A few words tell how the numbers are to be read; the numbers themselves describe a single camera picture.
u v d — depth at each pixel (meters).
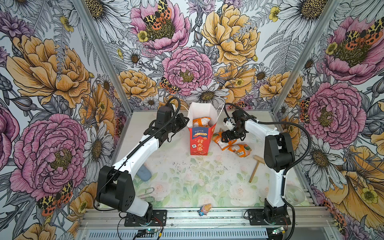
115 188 0.42
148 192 0.83
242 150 0.91
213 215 0.76
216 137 1.01
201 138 0.85
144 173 0.85
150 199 0.80
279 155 0.56
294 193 0.81
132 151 0.50
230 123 0.93
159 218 0.74
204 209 0.74
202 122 0.94
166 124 0.58
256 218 0.73
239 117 0.81
